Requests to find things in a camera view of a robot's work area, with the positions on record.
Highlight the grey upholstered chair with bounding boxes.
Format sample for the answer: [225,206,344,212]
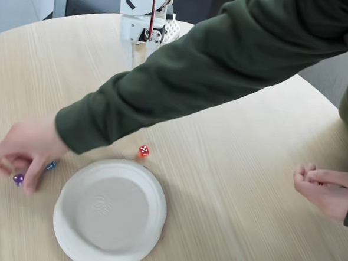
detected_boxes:
[65,0,123,20]

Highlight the person's right hand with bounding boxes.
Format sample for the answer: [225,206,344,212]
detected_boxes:
[0,119,72,197]

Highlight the purple translucent dice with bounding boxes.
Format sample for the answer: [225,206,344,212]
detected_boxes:
[12,172,25,187]

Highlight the white cabinet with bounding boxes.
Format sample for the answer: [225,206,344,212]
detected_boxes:
[0,0,67,41]

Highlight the white paper plate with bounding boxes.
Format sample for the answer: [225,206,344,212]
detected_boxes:
[50,155,171,261]

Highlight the person's left hand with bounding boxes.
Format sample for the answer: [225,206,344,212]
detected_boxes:
[291,162,348,224]

